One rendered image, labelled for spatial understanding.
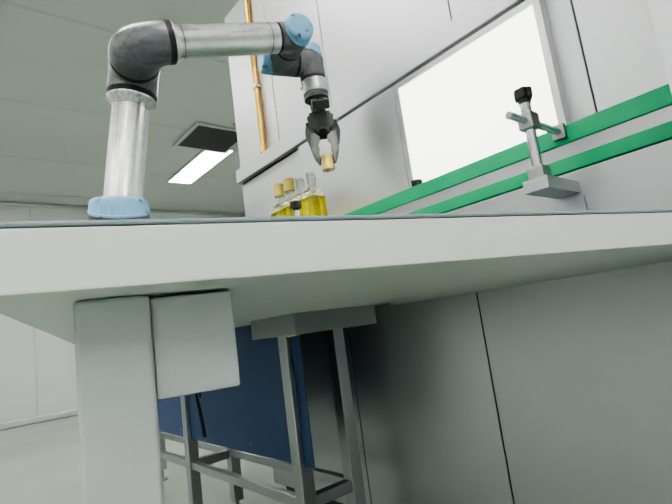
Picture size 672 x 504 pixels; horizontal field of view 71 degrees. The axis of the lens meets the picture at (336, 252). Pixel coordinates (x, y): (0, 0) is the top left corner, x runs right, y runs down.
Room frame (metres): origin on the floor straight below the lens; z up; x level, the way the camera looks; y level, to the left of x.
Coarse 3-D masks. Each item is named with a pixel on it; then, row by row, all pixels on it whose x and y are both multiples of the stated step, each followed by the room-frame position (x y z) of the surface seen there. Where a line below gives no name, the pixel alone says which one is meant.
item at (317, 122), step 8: (304, 96) 1.28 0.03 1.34; (312, 96) 1.27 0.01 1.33; (320, 96) 1.28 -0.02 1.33; (312, 112) 1.27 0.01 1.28; (320, 112) 1.26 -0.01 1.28; (328, 112) 1.27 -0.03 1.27; (312, 120) 1.26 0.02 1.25; (320, 120) 1.27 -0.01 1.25; (328, 120) 1.27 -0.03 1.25; (312, 128) 1.26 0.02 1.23; (320, 128) 1.27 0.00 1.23; (328, 128) 1.27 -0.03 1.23; (320, 136) 1.33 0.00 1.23
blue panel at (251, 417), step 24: (240, 336) 1.51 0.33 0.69; (240, 360) 1.52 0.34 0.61; (264, 360) 1.41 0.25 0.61; (240, 384) 1.54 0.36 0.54; (264, 384) 1.42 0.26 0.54; (168, 408) 2.03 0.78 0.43; (192, 408) 1.84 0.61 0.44; (216, 408) 1.68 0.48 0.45; (240, 408) 1.55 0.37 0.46; (264, 408) 1.44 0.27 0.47; (168, 432) 2.05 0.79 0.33; (192, 432) 1.85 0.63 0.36; (216, 432) 1.69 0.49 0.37; (240, 432) 1.56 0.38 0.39; (264, 432) 1.45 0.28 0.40; (264, 456) 1.46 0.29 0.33; (288, 456) 1.36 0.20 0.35; (312, 456) 1.27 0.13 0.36
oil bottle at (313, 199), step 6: (306, 192) 1.37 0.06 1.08; (312, 192) 1.35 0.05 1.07; (318, 192) 1.37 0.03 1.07; (306, 198) 1.37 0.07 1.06; (312, 198) 1.35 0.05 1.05; (318, 198) 1.36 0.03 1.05; (324, 198) 1.38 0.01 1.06; (306, 204) 1.37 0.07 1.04; (312, 204) 1.35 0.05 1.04; (318, 204) 1.36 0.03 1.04; (324, 204) 1.38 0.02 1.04; (306, 210) 1.37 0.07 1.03; (312, 210) 1.35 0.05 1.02; (318, 210) 1.36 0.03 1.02; (324, 210) 1.37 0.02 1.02
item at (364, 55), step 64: (256, 0) 1.78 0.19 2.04; (320, 0) 1.49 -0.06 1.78; (384, 0) 1.28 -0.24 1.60; (448, 0) 1.12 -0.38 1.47; (512, 0) 0.98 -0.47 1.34; (576, 0) 0.90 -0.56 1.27; (640, 0) 0.82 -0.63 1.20; (256, 64) 1.82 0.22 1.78; (384, 64) 1.31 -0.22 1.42; (576, 64) 0.92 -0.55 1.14; (640, 64) 0.84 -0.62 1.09; (256, 128) 1.86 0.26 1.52; (256, 192) 1.90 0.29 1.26
